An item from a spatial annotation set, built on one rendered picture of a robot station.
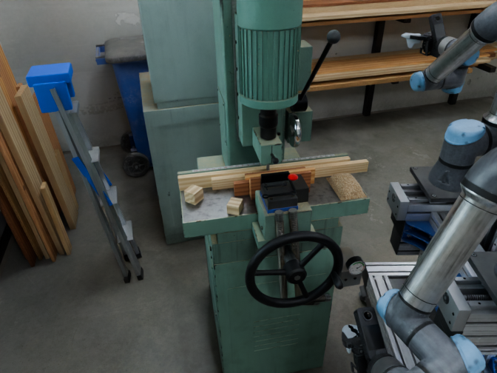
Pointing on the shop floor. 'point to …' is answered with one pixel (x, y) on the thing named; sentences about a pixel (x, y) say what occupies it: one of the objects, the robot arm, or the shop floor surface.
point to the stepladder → (85, 158)
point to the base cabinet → (268, 317)
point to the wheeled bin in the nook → (129, 97)
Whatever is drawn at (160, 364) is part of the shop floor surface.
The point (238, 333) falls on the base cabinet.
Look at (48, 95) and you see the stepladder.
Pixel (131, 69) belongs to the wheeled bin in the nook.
